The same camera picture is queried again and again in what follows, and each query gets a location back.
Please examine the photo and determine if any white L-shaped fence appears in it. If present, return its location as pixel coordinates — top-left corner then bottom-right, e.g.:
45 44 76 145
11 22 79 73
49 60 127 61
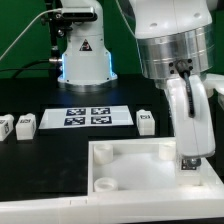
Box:
0 159 224 224

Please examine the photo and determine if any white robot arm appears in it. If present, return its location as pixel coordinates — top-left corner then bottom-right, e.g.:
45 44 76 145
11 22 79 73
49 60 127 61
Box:
58 0 224 168

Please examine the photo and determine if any white cable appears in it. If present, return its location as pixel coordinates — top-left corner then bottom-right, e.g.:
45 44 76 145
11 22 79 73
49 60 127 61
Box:
0 8 63 62

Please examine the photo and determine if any black cable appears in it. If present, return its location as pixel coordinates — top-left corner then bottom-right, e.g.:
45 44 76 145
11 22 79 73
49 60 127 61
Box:
0 59 54 80

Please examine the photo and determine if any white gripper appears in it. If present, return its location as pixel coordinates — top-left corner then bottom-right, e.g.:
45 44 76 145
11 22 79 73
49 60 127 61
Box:
166 75 215 164

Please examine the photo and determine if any white marker sheet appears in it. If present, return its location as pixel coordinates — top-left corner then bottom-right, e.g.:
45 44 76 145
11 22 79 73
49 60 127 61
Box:
39 106 133 129

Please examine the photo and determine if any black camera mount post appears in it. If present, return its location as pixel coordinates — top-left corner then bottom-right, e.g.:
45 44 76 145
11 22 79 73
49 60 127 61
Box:
41 0 68 78

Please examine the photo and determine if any white square tabletop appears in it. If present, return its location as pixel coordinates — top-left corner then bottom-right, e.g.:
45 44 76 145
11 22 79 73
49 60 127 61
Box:
88 137 224 198

